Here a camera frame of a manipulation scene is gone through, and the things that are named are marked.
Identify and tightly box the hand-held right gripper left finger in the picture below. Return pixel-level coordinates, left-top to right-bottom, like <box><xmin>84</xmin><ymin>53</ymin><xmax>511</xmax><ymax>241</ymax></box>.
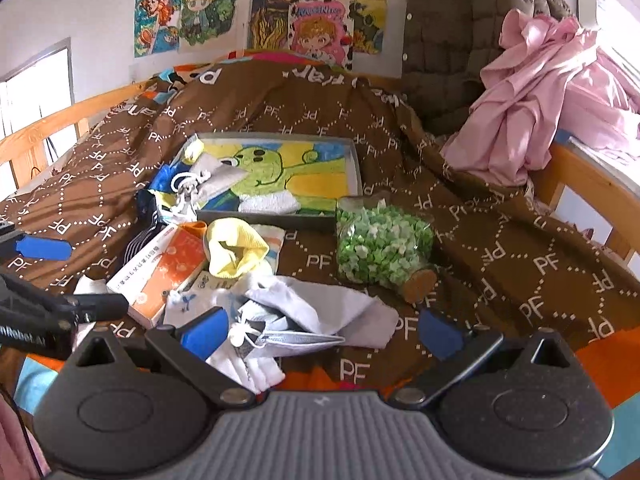
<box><xmin>70</xmin><ymin>306</ymin><xmax>258</xmax><ymax>408</ymax></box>

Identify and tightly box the white towel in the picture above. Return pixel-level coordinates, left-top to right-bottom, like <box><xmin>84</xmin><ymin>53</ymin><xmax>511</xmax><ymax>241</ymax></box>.
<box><xmin>237</xmin><ymin>192</ymin><xmax>301</xmax><ymax>215</ymax></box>

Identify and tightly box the wooden bed frame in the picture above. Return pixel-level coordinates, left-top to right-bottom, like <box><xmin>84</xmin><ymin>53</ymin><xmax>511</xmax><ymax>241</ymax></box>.
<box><xmin>0</xmin><ymin>77</ymin><xmax>640</xmax><ymax>263</ymax></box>

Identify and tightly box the pale grey sock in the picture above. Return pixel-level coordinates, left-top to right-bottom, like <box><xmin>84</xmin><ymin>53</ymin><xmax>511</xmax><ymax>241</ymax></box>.
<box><xmin>227</xmin><ymin>275</ymin><xmax>401</xmax><ymax>351</ymax></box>

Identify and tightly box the orange and white carton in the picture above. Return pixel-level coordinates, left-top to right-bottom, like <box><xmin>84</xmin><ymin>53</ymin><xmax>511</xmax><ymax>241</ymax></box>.
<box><xmin>106</xmin><ymin>222</ymin><xmax>211</xmax><ymax>330</ymax></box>

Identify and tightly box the pink cartoon wall poster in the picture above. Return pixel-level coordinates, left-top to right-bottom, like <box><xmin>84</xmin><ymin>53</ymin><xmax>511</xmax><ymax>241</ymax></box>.
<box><xmin>287</xmin><ymin>0</ymin><xmax>356</xmax><ymax>71</ymax></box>

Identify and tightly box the grey cartoon picture tray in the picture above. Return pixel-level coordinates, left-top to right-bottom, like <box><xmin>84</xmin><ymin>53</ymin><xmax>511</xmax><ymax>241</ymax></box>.
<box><xmin>177</xmin><ymin>132</ymin><xmax>363</xmax><ymax>233</ymax></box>

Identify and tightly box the brown printed blanket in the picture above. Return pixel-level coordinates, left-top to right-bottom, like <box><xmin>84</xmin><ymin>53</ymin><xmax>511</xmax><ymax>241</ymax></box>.
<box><xmin>0</xmin><ymin>52</ymin><xmax>640</xmax><ymax>401</ymax></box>

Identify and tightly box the light blue face mask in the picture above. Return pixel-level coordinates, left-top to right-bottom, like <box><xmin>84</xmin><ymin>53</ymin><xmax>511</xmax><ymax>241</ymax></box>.
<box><xmin>227</xmin><ymin>322</ymin><xmax>347</xmax><ymax>361</ymax></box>

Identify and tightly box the navy striped sock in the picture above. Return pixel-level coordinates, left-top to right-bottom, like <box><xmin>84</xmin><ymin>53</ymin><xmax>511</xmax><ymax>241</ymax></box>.
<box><xmin>122</xmin><ymin>190</ymin><xmax>173</xmax><ymax>273</ymax></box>

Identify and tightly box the blond figure wall poster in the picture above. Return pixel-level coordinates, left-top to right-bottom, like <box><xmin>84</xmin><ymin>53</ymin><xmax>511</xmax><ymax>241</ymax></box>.
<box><xmin>177</xmin><ymin>0</ymin><xmax>251</xmax><ymax>53</ymax></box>

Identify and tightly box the plain white sock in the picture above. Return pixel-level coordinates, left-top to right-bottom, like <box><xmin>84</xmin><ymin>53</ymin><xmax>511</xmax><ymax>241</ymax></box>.
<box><xmin>75</xmin><ymin>274</ymin><xmax>121</xmax><ymax>297</ymax></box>
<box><xmin>207</xmin><ymin>345</ymin><xmax>286</xmax><ymax>395</ymax></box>

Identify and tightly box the white air conditioner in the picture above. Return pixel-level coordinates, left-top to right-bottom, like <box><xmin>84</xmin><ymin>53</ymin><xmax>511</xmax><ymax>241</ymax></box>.
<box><xmin>577</xmin><ymin>0</ymin><xmax>640</xmax><ymax>28</ymax></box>

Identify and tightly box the dark pink fabric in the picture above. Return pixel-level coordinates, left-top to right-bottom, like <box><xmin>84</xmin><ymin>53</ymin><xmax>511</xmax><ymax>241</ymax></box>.
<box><xmin>0</xmin><ymin>390</ymin><xmax>51</xmax><ymax>480</ymax></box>

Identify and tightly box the white sock with blue print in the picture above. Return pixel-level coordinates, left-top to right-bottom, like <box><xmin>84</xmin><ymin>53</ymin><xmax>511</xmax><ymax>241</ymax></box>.
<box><xmin>162</xmin><ymin>287</ymin><xmax>236</xmax><ymax>331</ymax></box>

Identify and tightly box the white patterned sock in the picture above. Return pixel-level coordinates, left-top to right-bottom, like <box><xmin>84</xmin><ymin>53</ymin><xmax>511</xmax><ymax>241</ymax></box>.
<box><xmin>250</xmin><ymin>225</ymin><xmax>286</xmax><ymax>277</ymax></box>

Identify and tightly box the blue cloth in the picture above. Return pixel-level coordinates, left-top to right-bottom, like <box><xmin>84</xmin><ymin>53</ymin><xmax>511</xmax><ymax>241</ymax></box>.
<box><xmin>150</xmin><ymin>162</ymin><xmax>201</xmax><ymax>196</ymax></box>

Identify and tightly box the window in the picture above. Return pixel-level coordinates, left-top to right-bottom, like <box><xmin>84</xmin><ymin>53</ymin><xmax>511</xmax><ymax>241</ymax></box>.
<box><xmin>0</xmin><ymin>47</ymin><xmax>73</xmax><ymax>138</ymax></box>

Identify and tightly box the orange-haired figure wall poster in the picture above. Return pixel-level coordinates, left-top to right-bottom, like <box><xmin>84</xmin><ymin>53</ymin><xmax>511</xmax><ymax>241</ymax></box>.
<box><xmin>132</xmin><ymin>0</ymin><xmax>183</xmax><ymax>58</ymax></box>

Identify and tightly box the olive puffer jacket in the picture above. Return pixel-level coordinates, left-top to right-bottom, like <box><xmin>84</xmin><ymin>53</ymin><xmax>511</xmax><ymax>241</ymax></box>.
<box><xmin>400</xmin><ymin>0</ymin><xmax>576</xmax><ymax>136</ymax></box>

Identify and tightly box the pink crumpled garment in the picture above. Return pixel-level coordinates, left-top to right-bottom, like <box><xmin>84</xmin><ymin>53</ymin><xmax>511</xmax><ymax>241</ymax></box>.
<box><xmin>442</xmin><ymin>9</ymin><xmax>640</xmax><ymax>186</ymax></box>

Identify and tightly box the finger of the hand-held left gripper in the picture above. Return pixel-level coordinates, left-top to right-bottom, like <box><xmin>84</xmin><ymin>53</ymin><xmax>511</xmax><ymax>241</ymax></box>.
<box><xmin>0</xmin><ymin>220</ymin><xmax>74</xmax><ymax>262</ymax></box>
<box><xmin>0</xmin><ymin>272</ymin><xmax>130</xmax><ymax>332</ymax></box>

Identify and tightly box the yellow sock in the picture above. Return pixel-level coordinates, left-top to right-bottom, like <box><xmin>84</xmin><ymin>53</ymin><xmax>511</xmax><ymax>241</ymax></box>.
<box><xmin>205</xmin><ymin>217</ymin><xmax>271</xmax><ymax>280</ymax></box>

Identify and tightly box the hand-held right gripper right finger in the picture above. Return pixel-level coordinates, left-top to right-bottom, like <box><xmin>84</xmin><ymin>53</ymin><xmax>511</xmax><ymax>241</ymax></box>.
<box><xmin>389</xmin><ymin>308</ymin><xmax>577</xmax><ymax>408</ymax></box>

